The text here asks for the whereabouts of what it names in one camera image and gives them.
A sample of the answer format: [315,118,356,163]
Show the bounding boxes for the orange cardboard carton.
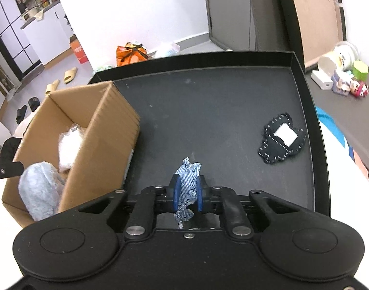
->
[69,39,89,64]

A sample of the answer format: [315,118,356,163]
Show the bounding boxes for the brown cardboard box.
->
[13,81,140,212]

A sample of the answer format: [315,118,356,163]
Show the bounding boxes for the black shallow tray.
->
[91,51,331,215]

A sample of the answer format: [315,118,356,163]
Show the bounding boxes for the green hexagonal box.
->
[352,60,369,81]

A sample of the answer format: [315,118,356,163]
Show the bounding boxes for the black stitched fabric patch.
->
[257,113,307,164]

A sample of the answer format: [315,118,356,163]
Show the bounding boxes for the red pink figurine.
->
[350,80,369,98]

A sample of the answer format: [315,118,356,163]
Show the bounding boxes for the small white charger box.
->
[310,70,333,90]

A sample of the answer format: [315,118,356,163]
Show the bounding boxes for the clear bag of white beads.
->
[58,124,84,174]

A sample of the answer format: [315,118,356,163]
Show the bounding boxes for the black slipper pair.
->
[16,97,41,124]

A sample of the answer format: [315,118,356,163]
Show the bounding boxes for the white yellow canister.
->
[318,41,360,77]

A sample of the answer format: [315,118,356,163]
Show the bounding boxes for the grey low table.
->
[305,72,369,168]

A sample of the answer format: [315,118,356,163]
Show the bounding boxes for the grey door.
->
[202,0,282,52]

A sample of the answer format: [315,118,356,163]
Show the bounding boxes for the orange paper bag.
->
[116,43,149,67]

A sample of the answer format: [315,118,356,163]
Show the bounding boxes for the grey-blue fluffy plush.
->
[18,162,66,221]

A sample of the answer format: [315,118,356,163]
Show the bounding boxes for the blue knitted cloth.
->
[174,157,202,229]

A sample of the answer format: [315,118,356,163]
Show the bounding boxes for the white plastic bag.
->
[163,44,181,57]

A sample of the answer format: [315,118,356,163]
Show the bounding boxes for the yellow slipper right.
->
[64,67,77,84]

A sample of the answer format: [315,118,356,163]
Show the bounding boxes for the yellow slipper left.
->
[45,79,60,95]

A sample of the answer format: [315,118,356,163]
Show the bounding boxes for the white kitchen cabinet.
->
[21,1,74,65]

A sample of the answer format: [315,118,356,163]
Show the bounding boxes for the yellow slipper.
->
[45,79,60,95]
[64,67,77,84]

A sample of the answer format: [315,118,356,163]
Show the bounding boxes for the white blanket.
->
[314,105,369,248]

